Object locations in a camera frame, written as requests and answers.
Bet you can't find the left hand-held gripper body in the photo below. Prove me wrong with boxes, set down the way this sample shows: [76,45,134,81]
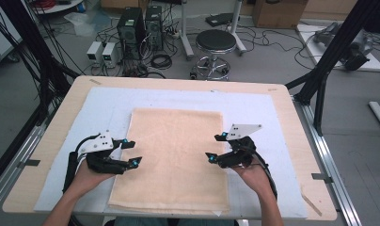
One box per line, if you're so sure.
[76,130,130,176]

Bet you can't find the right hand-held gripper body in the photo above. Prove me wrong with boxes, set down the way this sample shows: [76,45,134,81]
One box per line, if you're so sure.
[215,122,263,170]

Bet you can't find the cream towel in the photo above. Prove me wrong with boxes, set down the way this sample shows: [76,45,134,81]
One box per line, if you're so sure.
[107,107,231,217]

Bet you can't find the person's left hand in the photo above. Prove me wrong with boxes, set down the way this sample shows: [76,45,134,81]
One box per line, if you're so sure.
[69,159,116,198]

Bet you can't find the person's right hand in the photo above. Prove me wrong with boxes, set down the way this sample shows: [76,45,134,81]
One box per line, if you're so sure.
[231,157,273,198]

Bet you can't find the white power supply box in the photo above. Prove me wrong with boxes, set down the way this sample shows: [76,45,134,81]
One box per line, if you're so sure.
[86,40,104,65]
[102,41,122,69]

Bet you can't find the black round stool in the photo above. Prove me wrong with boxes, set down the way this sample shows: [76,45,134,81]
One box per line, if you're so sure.
[189,28,238,82]

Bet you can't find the white desk leg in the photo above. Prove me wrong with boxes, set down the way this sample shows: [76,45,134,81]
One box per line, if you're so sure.
[178,0,196,60]
[227,0,248,57]

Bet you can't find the large black computer tower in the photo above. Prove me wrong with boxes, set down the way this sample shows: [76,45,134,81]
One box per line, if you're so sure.
[116,7,147,60]

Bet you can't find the black flat device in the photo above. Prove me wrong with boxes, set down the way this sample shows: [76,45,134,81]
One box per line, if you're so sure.
[205,12,235,28]

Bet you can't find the slim black computer tower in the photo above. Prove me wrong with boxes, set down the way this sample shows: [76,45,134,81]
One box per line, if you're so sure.
[144,4,165,51]

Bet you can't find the white board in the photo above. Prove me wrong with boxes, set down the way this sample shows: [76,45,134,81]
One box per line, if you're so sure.
[295,23,380,73]

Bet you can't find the clear plastic bag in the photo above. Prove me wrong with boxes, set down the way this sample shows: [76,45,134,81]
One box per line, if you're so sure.
[64,10,113,38]

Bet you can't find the cardboard box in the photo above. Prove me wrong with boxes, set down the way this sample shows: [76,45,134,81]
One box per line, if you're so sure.
[252,0,309,30]

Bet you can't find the white tube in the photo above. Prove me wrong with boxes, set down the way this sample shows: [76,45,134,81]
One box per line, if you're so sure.
[368,101,380,137]

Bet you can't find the round white table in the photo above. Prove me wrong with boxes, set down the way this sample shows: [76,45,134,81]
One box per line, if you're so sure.
[29,0,86,15]

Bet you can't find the grey machine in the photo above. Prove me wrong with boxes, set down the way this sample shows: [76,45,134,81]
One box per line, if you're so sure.
[313,22,374,72]

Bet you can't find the right hand-held gripper cable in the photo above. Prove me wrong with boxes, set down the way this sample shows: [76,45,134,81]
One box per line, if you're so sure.
[252,152,278,201]

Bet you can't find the black bracket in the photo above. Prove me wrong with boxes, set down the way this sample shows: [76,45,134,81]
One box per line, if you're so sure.
[17,158,41,169]
[311,172,333,184]

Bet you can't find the aluminium rail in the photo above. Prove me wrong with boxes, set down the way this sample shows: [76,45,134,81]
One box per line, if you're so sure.
[293,95,363,226]
[0,106,59,218]

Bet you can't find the coiled black cable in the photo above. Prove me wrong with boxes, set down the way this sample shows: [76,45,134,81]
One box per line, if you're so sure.
[150,54,173,71]

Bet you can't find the black floor cables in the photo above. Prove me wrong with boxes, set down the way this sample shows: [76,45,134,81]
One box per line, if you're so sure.
[241,24,315,71]

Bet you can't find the black frame with cables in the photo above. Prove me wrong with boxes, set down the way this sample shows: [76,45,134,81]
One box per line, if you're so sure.
[0,0,81,126]

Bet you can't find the black frame strut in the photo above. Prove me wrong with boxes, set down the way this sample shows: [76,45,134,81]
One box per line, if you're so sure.
[285,0,380,137]

